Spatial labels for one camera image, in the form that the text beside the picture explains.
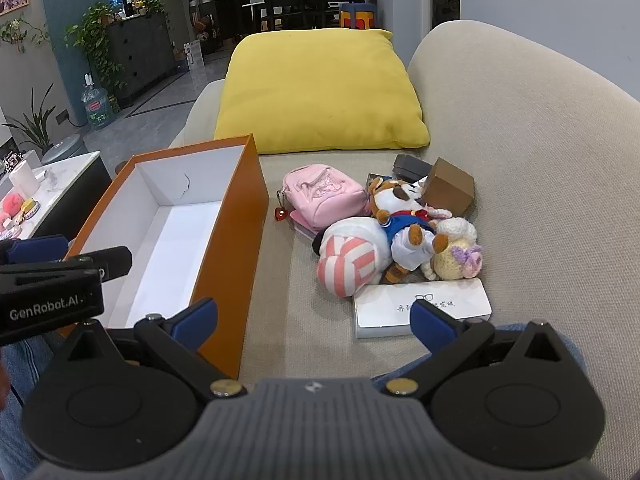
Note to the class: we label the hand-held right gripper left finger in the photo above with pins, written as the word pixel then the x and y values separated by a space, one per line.
pixel 197 317

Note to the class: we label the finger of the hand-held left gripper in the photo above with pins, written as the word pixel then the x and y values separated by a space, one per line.
pixel 40 250
pixel 112 262

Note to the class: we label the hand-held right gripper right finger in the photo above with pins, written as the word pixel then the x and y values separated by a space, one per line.
pixel 431 322

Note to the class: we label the white glasses case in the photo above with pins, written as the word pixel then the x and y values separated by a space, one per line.
pixel 385 310

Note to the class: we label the white sheep plush purple bow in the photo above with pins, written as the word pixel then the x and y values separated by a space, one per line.
pixel 455 260

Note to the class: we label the orange cardboard box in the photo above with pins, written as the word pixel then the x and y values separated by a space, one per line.
pixel 235 240

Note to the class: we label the pink striped white plush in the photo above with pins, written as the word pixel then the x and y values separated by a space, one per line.
pixel 350 260

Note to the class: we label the brown dog plush blue outfit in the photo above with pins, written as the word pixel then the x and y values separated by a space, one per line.
pixel 400 201

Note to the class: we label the pink notebook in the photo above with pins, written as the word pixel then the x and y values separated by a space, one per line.
pixel 302 228

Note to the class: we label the small brown cardboard box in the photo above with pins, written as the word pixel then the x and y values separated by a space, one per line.
pixel 450 185

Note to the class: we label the dark grey box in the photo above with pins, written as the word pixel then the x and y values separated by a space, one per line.
pixel 407 167

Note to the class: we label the pink pouch with heart charm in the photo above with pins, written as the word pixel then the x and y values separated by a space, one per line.
pixel 325 192

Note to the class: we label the pink round toy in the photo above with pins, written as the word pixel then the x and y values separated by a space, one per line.
pixel 10 205

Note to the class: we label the white tissue roll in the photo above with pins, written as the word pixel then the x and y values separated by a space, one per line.
pixel 24 177

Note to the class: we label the marble top coffee table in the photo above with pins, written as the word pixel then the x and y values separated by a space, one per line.
pixel 60 175

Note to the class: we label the person's blue jeans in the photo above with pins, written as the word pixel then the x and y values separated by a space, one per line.
pixel 20 385

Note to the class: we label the grey round bin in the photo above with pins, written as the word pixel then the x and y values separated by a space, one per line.
pixel 65 149

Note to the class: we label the potted leafy plant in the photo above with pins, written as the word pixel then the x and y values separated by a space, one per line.
pixel 35 125

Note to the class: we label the large water jug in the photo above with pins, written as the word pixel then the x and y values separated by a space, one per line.
pixel 96 107

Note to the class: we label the beige fabric sofa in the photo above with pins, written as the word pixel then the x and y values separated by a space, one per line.
pixel 500 160

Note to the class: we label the dark grey sideboard cabinet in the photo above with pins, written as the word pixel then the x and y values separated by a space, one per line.
pixel 140 55

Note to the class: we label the white paper bag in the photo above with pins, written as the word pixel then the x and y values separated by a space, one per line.
pixel 194 56

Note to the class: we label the trailing green plant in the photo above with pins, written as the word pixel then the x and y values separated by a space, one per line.
pixel 95 25

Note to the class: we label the small blue water bottle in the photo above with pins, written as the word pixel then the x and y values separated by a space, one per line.
pixel 116 4

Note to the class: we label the yellow pillow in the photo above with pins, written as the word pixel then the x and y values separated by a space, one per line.
pixel 320 90

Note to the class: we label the orange and blue stool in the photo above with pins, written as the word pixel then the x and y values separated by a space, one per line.
pixel 356 16

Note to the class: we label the dining table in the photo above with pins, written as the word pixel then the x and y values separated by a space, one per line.
pixel 320 7

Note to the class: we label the hanging wall plant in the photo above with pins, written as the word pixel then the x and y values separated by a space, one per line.
pixel 20 30

